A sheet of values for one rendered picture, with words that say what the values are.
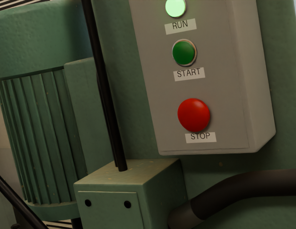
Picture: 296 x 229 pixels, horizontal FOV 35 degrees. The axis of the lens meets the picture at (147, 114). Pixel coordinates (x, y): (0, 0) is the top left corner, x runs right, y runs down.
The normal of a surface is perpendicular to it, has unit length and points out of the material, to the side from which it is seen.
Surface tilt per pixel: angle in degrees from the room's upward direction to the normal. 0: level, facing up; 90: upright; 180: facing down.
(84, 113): 90
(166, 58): 90
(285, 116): 90
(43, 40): 90
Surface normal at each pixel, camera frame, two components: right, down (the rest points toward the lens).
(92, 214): -0.51, 0.25
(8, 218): 0.77, -0.04
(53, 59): 0.29, 0.11
